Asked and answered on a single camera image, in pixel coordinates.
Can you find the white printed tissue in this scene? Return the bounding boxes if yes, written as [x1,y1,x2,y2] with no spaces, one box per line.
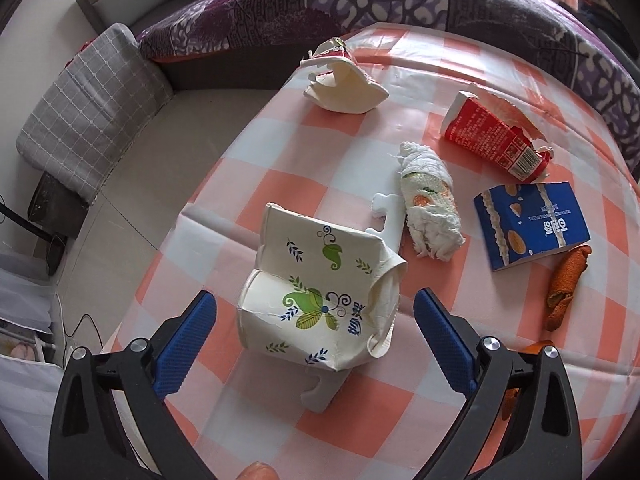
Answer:
[397,141,465,261]

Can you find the crushed floral paper cup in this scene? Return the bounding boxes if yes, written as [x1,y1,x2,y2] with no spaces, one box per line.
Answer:
[238,203,408,372]

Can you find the blue biscuit box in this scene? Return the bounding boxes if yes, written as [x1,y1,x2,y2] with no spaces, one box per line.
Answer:
[474,182,590,271]

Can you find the orange brown peel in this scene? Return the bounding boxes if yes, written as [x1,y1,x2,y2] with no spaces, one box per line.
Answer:
[544,245,592,332]

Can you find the red crushed milk carton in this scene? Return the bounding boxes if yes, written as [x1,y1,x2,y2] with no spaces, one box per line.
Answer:
[440,84,553,183]

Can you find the crushed red white paper cup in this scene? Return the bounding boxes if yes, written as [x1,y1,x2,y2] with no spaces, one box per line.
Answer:
[299,37,390,115]

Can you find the operator thumb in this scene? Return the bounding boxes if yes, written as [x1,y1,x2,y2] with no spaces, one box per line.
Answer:
[236,462,279,480]

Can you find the orange white checkered tablecloth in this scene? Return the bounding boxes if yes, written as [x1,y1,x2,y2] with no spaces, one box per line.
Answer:
[102,24,640,480]

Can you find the black floor lamp stand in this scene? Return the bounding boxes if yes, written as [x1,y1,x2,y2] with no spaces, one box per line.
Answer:
[0,201,68,276]

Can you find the black small bin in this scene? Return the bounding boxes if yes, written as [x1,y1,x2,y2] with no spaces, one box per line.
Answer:
[27,172,89,240]

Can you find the bed with purple blanket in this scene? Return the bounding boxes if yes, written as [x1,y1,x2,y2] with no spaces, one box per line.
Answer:
[138,0,639,176]

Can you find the black floor cable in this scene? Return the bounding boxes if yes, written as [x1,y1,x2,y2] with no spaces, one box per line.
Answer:
[60,313,106,356]

